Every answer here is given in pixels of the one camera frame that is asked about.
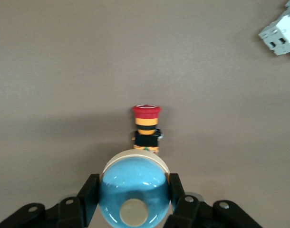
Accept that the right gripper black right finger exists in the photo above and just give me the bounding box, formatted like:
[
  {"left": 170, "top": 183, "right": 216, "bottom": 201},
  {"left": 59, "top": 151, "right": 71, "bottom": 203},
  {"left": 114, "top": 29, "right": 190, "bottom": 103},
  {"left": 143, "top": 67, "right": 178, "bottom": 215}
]
[{"left": 163, "top": 172, "right": 263, "bottom": 228}]

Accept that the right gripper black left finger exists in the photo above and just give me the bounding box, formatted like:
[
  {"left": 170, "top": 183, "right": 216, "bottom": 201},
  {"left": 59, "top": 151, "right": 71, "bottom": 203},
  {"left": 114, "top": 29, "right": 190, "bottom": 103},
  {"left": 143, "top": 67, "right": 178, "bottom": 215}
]
[{"left": 0, "top": 173, "right": 101, "bottom": 228}]

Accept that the blue dome bell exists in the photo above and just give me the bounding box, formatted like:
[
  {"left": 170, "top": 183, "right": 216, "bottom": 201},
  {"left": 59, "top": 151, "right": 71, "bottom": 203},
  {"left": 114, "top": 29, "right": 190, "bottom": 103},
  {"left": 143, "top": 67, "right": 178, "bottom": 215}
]
[{"left": 98, "top": 149, "right": 171, "bottom": 227}]

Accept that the red yellow emergency stop button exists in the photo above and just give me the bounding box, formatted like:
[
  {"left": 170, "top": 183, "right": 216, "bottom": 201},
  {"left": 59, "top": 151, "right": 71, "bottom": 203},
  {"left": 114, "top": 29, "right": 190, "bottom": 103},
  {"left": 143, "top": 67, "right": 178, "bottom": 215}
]
[{"left": 131, "top": 104, "right": 165, "bottom": 157}]

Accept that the brown table cover mat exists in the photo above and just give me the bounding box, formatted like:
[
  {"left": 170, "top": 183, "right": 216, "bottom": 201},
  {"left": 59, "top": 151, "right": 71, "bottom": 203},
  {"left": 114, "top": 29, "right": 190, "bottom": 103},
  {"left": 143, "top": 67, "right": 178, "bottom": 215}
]
[{"left": 0, "top": 0, "right": 290, "bottom": 228}]

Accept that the white circuit breaker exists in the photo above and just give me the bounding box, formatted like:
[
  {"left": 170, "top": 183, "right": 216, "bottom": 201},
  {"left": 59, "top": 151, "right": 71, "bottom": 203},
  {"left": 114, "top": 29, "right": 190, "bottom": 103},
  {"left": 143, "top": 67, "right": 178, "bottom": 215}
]
[{"left": 258, "top": 0, "right": 290, "bottom": 57}]

